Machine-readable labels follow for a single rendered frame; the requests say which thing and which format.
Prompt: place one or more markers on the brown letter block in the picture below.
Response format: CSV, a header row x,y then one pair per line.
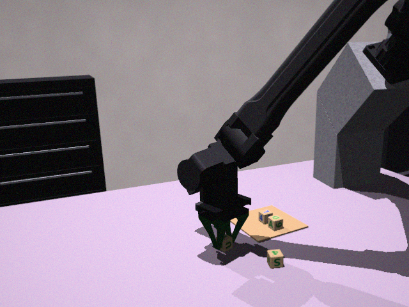
x,y
275,222
275,258
227,243
263,215

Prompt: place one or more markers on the tan flat mat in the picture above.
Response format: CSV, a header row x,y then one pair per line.
x,y
261,232

